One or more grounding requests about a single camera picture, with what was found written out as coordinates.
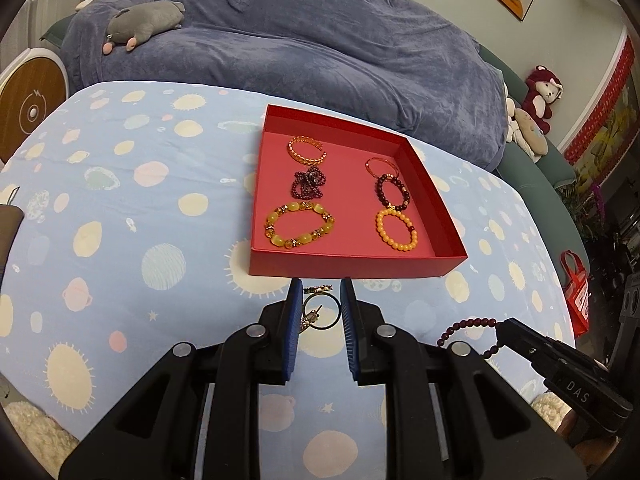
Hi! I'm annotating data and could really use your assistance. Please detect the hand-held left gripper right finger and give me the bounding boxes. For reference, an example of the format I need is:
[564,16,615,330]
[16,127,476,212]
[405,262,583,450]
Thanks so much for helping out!
[341,278,586,480]

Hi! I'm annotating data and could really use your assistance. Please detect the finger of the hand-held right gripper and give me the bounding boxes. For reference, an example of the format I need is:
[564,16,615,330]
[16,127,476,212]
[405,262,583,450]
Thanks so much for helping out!
[500,318,556,361]

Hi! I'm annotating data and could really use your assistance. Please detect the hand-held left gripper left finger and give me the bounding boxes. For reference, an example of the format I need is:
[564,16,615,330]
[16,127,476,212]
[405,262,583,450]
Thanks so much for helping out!
[60,280,302,480]

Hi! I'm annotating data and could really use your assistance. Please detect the thin dark ring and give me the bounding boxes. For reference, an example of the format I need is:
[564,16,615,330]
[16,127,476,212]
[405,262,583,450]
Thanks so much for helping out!
[301,294,342,332]

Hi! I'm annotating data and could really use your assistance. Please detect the dark red bead bracelet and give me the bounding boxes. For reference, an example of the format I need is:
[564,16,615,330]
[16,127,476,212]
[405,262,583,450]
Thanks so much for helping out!
[439,316,506,361]

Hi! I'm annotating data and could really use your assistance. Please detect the red cardboard box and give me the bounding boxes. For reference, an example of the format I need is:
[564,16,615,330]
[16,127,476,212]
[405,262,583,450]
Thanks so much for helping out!
[248,104,468,278]

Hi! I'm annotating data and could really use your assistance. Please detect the small yellow bead bracelet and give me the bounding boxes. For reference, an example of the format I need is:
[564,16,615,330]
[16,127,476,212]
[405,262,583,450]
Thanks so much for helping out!
[375,208,420,252]

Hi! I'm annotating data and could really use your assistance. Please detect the large yellow bead bracelet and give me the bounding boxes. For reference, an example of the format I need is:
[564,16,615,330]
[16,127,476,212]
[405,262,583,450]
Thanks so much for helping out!
[263,200,336,252]

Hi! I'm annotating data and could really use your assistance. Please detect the dark bead bracelet gold charms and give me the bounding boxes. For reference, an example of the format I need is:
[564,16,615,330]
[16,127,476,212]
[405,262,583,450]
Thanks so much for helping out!
[375,174,412,211]

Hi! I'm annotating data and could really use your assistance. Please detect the purple bead wrap bracelet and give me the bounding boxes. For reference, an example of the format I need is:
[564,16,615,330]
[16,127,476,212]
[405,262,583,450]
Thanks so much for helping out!
[290,165,328,200]

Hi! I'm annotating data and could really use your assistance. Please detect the thin gold bangle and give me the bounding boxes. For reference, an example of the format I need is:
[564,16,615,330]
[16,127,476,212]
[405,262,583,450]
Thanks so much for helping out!
[365,156,401,178]

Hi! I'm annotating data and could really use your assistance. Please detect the white fluffy cloth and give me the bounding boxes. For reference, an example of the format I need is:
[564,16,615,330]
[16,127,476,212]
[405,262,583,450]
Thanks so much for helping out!
[0,400,81,466]
[530,392,568,426]

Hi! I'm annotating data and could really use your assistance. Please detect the red bag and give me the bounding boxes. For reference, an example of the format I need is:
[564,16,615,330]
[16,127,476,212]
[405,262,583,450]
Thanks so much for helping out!
[559,250,591,337]

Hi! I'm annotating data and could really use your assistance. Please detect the dark furniture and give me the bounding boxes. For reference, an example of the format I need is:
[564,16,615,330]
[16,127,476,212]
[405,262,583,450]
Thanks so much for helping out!
[592,200,640,371]

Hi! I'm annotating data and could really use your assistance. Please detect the green sofa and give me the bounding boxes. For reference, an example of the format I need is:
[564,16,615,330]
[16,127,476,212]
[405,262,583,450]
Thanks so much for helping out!
[477,42,591,266]

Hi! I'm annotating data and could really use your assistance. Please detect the potted plant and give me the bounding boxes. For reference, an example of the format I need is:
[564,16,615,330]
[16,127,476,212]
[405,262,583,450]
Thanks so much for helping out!
[565,160,616,241]

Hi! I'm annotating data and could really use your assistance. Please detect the planet print bed sheet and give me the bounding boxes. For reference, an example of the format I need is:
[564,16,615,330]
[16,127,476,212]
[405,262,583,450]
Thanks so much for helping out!
[0,80,576,480]

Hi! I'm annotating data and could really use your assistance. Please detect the cookie plush pillow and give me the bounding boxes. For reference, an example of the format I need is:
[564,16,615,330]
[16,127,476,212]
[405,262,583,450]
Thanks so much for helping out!
[512,107,548,162]

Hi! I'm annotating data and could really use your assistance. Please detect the small white plush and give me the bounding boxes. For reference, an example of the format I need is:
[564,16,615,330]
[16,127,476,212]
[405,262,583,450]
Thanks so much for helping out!
[504,95,523,143]

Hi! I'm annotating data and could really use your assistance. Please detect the red monkey plush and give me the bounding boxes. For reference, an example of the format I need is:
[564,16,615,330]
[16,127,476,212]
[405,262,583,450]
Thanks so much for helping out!
[522,64,565,135]

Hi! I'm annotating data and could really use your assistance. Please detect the blue blanket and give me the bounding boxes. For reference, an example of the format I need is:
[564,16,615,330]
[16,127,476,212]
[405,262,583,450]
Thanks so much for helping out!
[62,0,508,171]

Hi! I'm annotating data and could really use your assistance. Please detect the grey plush toy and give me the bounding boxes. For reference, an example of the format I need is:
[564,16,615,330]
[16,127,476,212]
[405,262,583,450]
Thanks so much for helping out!
[102,0,186,55]

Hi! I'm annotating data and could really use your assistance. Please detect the round wooden white device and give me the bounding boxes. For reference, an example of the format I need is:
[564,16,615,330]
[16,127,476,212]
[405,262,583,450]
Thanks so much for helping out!
[0,47,68,163]

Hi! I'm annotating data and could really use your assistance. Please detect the red wall banner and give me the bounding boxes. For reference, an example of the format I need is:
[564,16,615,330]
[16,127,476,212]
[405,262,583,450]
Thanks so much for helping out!
[565,40,636,166]

